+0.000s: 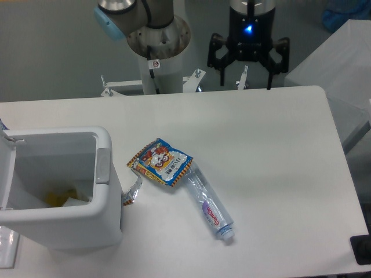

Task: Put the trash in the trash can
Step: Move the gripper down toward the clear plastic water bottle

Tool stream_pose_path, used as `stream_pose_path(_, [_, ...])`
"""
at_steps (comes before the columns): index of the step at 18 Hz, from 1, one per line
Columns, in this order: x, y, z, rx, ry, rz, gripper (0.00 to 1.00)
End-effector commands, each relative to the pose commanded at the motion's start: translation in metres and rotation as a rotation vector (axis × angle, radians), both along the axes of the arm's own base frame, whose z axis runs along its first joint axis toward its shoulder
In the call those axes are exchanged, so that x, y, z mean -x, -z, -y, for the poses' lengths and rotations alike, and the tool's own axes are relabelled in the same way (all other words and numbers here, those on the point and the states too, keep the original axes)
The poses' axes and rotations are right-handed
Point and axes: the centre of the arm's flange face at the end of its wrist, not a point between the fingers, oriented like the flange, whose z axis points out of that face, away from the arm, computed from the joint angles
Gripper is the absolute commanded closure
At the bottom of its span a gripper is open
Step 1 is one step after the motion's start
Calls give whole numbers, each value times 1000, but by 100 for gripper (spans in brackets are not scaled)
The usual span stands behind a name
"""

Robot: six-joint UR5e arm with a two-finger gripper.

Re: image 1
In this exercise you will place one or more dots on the black device at table edge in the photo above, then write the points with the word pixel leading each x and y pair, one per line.
pixel 361 249

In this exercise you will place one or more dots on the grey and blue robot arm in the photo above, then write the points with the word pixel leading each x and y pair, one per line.
pixel 119 19

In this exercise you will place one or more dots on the blue object in corner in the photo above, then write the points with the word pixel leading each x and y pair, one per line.
pixel 337 13

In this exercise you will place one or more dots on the clear plastic water bottle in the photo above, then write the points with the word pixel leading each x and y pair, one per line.
pixel 208 203

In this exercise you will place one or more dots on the clear plastic box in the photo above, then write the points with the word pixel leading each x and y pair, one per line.
pixel 9 246

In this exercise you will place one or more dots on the white plastic trash can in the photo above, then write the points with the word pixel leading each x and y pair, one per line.
pixel 38 161

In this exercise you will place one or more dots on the white covered table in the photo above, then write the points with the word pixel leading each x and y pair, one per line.
pixel 341 66

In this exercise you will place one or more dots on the colourful snack wrapper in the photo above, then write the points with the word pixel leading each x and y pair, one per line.
pixel 159 162

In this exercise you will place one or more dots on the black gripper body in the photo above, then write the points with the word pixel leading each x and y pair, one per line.
pixel 250 29

